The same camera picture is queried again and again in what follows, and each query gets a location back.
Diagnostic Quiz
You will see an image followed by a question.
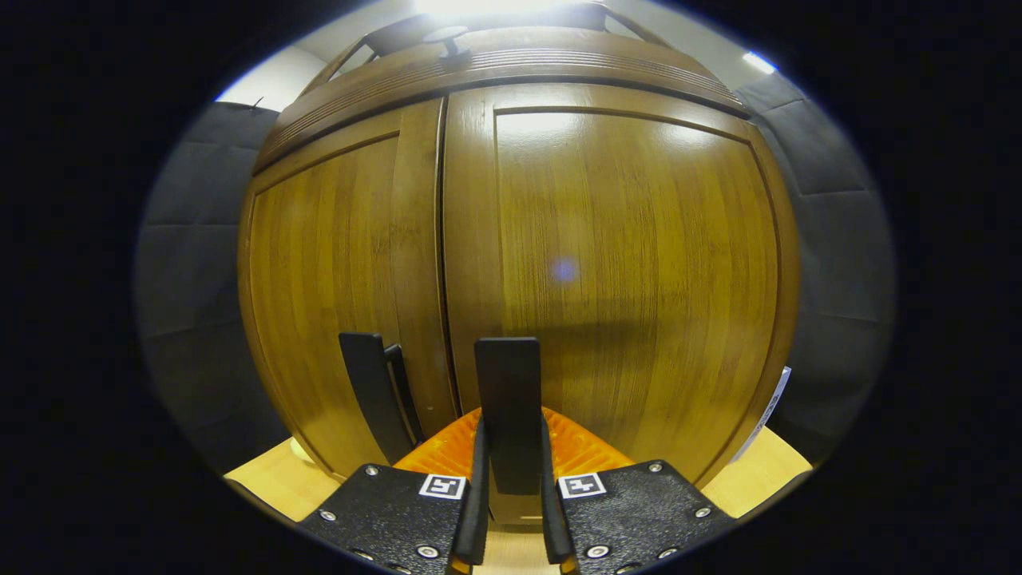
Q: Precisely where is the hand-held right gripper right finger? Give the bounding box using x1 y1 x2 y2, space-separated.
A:
539 407 735 575

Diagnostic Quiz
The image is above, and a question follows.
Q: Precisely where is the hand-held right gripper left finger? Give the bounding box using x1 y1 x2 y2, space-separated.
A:
297 407 492 575

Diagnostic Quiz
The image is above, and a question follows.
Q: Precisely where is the wooden shoe cabinet door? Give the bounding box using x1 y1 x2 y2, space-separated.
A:
442 84 799 528
240 100 460 480

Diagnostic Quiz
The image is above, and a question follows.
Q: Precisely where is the wooden double-door shoe cabinet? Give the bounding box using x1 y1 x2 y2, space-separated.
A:
237 0 803 528

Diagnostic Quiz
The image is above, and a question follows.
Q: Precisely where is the large ceiling light panel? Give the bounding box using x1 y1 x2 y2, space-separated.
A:
415 0 576 17

